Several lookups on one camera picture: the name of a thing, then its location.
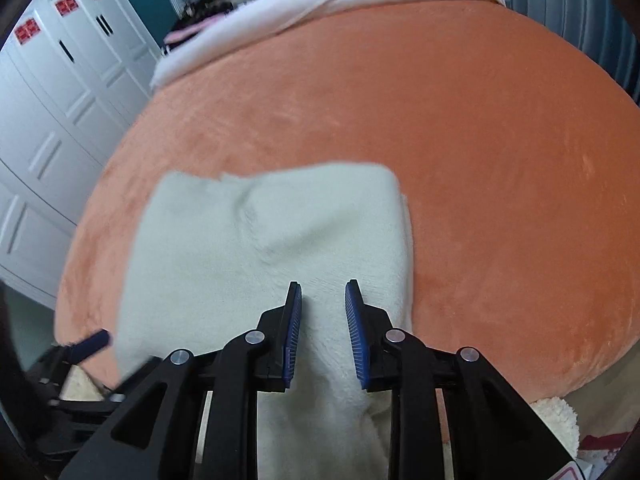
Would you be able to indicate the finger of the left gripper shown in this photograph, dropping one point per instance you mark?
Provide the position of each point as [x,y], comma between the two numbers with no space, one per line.
[73,354]

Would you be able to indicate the cream fluffy rug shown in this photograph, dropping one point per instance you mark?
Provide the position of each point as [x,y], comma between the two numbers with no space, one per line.
[561,419]

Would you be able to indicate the white wardrobe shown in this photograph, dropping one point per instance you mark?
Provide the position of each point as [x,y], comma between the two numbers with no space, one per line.
[75,74]

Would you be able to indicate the dark clothes pile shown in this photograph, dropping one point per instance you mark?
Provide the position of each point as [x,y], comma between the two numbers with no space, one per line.
[193,16]

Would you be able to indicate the cream knit sweater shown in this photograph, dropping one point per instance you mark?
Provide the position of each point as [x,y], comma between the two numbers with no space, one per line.
[211,255]

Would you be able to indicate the orange plush blanket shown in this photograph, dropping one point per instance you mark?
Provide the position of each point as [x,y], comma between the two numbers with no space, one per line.
[519,157]

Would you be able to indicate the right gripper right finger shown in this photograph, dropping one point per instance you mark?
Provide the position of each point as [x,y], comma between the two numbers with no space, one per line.
[449,407]

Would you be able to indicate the blue grey curtain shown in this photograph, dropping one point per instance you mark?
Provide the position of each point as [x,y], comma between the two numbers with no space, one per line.
[597,28]

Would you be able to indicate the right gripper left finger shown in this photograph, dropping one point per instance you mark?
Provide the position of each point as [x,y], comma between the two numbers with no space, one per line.
[196,416]

